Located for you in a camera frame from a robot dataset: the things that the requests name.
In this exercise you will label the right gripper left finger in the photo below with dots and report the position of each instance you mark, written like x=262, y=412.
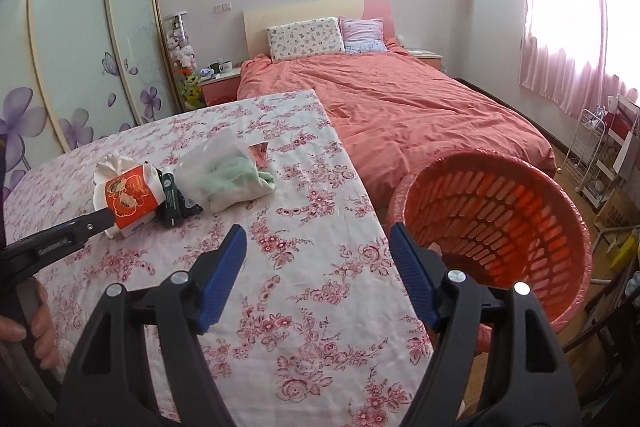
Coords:
x=108, y=381

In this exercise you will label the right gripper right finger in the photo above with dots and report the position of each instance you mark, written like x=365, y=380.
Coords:
x=527, y=380

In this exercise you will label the white tissue paper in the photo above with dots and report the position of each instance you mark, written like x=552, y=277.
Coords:
x=112, y=165

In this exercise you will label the red white noodle cup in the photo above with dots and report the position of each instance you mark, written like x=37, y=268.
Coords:
x=133, y=197

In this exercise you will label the dark green wrapper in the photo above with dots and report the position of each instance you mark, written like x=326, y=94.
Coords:
x=175, y=209

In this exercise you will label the clear plastic packaging tray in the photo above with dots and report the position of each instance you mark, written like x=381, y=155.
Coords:
x=206, y=158

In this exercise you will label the green white cloth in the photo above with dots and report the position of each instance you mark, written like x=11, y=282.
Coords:
x=241, y=182

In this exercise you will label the small red foil wrapper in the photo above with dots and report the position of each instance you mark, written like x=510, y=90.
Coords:
x=259, y=153

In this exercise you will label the cluttered desk with items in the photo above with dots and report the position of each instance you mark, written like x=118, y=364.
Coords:
x=621, y=117

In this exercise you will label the red plastic laundry basket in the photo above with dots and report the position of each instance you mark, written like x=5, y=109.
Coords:
x=502, y=221

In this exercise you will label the floral pink white tablecloth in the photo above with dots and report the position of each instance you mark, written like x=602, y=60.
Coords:
x=317, y=330

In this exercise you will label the wardrobe with purple flowers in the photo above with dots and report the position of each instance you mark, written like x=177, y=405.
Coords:
x=75, y=71

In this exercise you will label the plush toy display tube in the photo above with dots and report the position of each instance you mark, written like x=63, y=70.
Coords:
x=183, y=62

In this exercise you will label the pink left nightstand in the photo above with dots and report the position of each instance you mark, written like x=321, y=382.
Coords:
x=222, y=89

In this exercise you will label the white mug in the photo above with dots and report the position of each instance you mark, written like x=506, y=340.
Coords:
x=225, y=66

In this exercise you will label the salmon pink bed duvet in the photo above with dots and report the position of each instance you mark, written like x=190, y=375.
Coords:
x=392, y=112

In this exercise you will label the right bedside nightstand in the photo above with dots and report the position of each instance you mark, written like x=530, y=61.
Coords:
x=427, y=57

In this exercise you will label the pink window curtain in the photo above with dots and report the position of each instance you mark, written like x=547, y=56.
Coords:
x=578, y=53

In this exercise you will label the floral white pillow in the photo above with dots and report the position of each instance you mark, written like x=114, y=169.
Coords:
x=304, y=39

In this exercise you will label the pink striped pillow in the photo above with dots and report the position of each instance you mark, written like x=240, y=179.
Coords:
x=362, y=36

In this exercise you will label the white wire rack cart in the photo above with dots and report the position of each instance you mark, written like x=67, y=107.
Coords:
x=585, y=160

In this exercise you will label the wall power socket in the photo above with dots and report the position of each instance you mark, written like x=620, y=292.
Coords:
x=223, y=7

